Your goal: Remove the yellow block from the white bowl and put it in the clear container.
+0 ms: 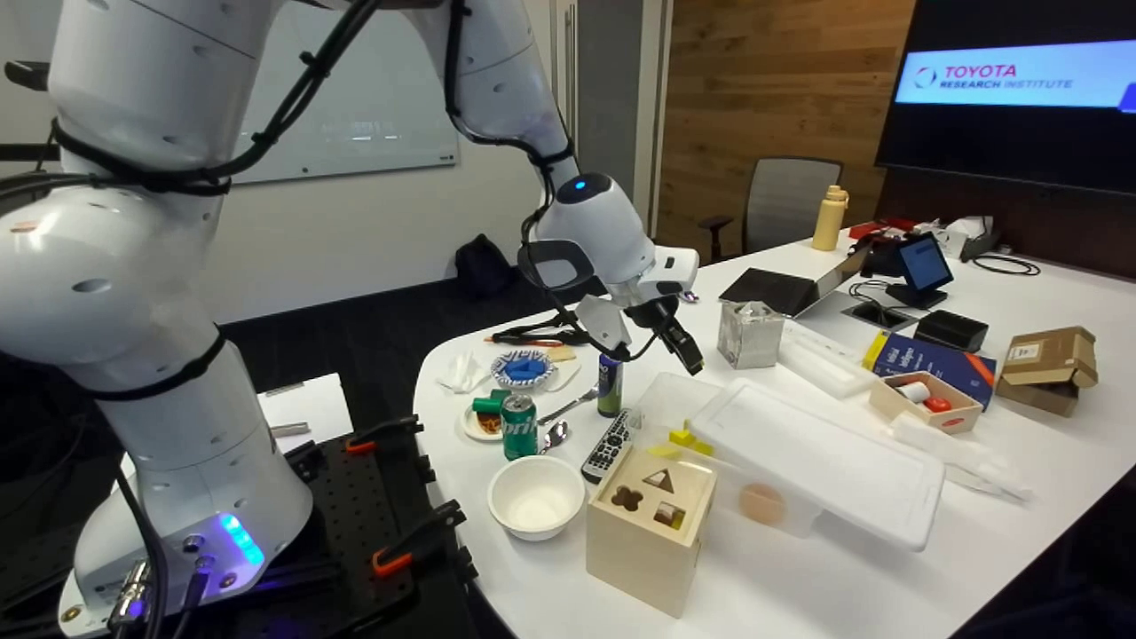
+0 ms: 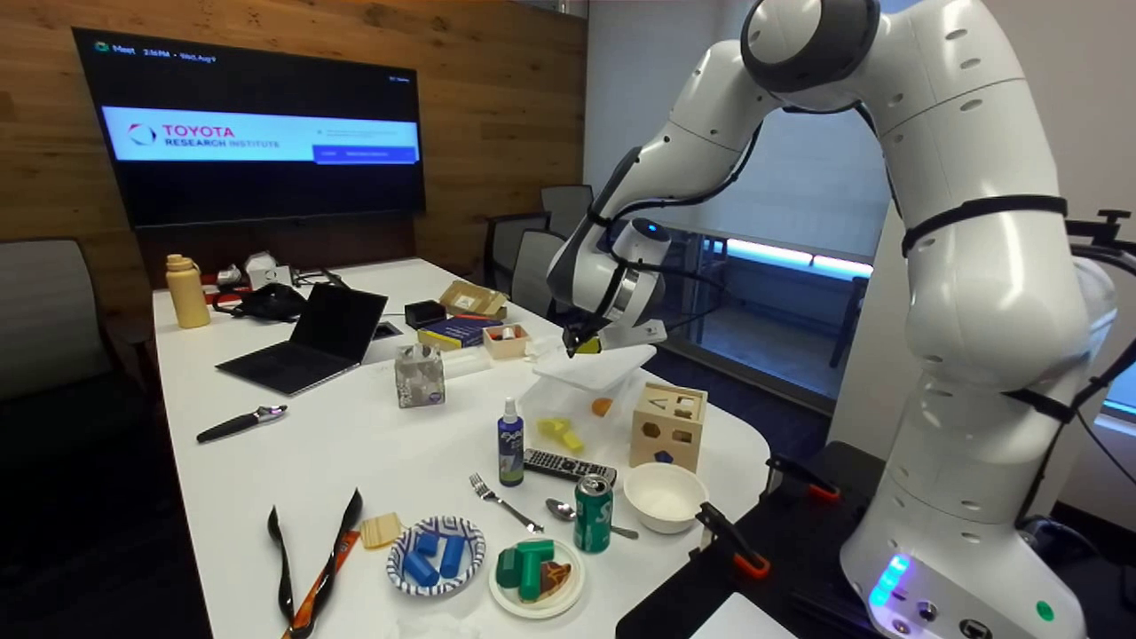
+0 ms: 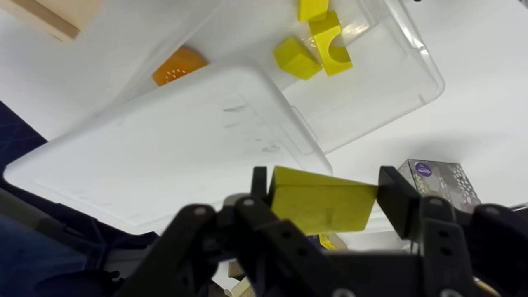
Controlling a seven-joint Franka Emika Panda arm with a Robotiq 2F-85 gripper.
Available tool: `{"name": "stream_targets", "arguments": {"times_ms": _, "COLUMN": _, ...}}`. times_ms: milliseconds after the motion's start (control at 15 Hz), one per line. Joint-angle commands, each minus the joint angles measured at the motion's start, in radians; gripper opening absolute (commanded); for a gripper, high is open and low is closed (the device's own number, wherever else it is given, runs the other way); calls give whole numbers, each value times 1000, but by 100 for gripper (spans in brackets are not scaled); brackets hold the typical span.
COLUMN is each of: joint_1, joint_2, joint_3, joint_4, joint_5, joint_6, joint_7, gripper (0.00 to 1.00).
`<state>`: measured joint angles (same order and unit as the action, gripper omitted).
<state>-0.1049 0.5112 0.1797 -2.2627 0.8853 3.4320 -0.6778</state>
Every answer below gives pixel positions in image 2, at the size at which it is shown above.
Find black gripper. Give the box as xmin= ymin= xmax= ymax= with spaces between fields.
xmin=559 ymin=263 xmax=643 ymax=359

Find white container lid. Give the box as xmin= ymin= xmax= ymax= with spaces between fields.
xmin=528 ymin=339 xmax=660 ymax=399

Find clear plastic container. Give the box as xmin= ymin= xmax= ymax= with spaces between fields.
xmin=520 ymin=339 xmax=667 ymax=464

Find white bowl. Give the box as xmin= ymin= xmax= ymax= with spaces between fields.
xmin=621 ymin=456 xmax=709 ymax=537

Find small wooden tray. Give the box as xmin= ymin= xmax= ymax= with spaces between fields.
xmin=477 ymin=319 xmax=537 ymax=363

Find grey office chair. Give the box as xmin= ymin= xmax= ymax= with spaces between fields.
xmin=481 ymin=180 xmax=597 ymax=319
xmin=0 ymin=236 xmax=141 ymax=409

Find yellow shape piece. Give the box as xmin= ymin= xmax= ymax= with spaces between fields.
xmin=537 ymin=412 xmax=588 ymax=461

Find brown cardboard box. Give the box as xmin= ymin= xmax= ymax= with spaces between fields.
xmin=437 ymin=278 xmax=512 ymax=325

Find wooden shape sorter box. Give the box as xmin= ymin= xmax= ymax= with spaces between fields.
xmin=624 ymin=379 xmax=714 ymax=476

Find blue and yellow box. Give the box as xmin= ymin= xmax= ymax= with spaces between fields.
xmin=411 ymin=311 xmax=501 ymax=359

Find black remote control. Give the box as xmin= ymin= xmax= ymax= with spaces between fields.
xmin=520 ymin=447 xmax=621 ymax=486

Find small blue bottle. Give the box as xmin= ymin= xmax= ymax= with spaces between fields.
xmin=494 ymin=395 xmax=528 ymax=491

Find small black box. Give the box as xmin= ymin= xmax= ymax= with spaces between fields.
xmin=401 ymin=299 xmax=449 ymax=332

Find green soda can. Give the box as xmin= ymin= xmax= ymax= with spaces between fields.
xmin=570 ymin=464 xmax=617 ymax=557

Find silver spoon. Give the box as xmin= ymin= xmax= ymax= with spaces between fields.
xmin=543 ymin=494 xmax=643 ymax=541

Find silver fork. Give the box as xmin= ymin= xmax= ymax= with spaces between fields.
xmin=463 ymin=469 xmax=551 ymax=537

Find green toy object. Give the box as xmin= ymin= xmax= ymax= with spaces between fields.
xmin=494 ymin=537 xmax=557 ymax=602

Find black orange clamp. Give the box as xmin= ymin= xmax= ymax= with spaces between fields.
xmin=695 ymin=501 xmax=776 ymax=584
xmin=765 ymin=451 xmax=849 ymax=506

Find blue cylinder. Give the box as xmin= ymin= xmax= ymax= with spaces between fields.
xmin=397 ymin=541 xmax=442 ymax=588
xmin=434 ymin=531 xmax=473 ymax=582

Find small white plate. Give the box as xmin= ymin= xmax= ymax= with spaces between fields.
xmin=486 ymin=537 xmax=588 ymax=625

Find black laptop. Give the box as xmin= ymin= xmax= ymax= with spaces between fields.
xmin=214 ymin=281 xmax=391 ymax=398

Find blue patterned plate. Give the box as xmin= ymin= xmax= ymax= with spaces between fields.
xmin=382 ymin=513 xmax=488 ymax=602

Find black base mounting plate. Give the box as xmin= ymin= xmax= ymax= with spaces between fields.
xmin=609 ymin=438 xmax=906 ymax=639

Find beige square sponge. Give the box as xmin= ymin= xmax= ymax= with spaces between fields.
xmin=359 ymin=506 xmax=409 ymax=553

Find small black tablet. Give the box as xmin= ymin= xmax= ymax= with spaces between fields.
xmin=227 ymin=281 xmax=311 ymax=325

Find white device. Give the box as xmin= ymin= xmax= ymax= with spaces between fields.
xmin=237 ymin=247 xmax=285 ymax=288

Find black folding knife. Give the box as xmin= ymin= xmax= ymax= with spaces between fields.
xmin=190 ymin=399 xmax=292 ymax=447

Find tan squeeze bottle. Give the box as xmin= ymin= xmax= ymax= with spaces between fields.
xmin=158 ymin=247 xmax=215 ymax=332

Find thin black cable loop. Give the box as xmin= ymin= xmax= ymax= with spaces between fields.
xmin=286 ymin=266 xmax=354 ymax=294

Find orange handled tongs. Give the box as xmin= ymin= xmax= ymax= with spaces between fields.
xmin=261 ymin=486 xmax=367 ymax=639

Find wall television screen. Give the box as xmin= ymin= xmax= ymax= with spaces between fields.
xmin=70 ymin=24 xmax=428 ymax=235

